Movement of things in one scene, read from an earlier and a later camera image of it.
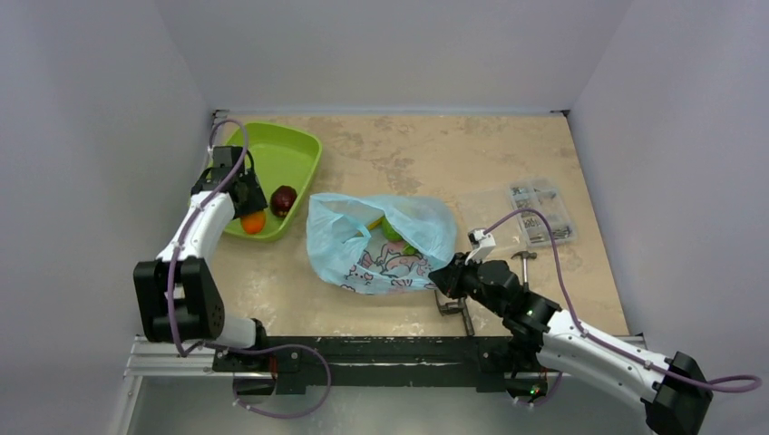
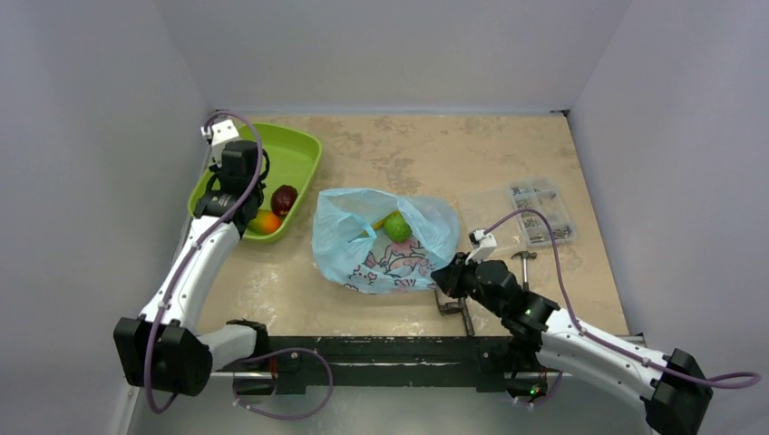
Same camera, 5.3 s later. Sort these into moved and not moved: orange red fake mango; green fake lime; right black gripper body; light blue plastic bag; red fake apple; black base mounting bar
Moved: orange red fake mango; green fake lime
Not moved: red fake apple; right black gripper body; light blue plastic bag; black base mounting bar
